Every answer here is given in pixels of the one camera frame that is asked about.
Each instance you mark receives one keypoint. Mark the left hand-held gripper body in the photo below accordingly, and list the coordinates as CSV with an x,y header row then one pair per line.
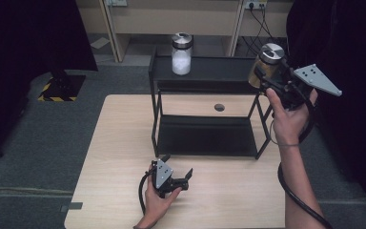
x,y
163,176

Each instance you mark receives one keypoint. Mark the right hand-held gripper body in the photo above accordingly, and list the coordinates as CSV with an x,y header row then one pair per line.
x,y
295,92

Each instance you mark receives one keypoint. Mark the glass jar with brown spice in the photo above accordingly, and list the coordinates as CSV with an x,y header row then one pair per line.
x,y
267,55

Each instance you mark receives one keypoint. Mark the black metal two-tier rack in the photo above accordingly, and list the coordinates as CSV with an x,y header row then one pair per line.
x,y
208,135

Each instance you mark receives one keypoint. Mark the glass jar with white powder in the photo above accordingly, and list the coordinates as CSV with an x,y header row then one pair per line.
x,y
181,58

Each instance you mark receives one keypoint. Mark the person's left hand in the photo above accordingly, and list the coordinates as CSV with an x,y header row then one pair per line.
x,y
157,205

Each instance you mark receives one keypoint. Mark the person's right hand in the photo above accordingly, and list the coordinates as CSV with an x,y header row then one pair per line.
x,y
287,122

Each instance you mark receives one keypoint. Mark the thin wrist band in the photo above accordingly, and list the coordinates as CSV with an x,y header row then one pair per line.
x,y
288,145

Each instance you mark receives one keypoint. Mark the white power socket with plugs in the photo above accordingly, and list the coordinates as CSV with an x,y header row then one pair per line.
x,y
255,4

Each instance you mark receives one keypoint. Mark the black curtain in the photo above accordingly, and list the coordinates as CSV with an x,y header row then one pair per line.
x,y
355,47
28,47

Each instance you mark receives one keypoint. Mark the grey floor tape strip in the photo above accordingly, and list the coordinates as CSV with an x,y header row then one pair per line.
x,y
72,206

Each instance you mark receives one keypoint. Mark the stand base with striped tape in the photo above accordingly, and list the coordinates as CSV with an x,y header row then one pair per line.
x,y
62,89

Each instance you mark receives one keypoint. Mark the beige wooden desk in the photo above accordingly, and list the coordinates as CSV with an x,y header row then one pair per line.
x,y
146,22

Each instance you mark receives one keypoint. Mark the sheet of paper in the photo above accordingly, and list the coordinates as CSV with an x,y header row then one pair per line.
x,y
99,43

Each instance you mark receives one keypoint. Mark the white wall socket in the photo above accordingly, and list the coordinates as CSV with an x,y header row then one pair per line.
x,y
117,2

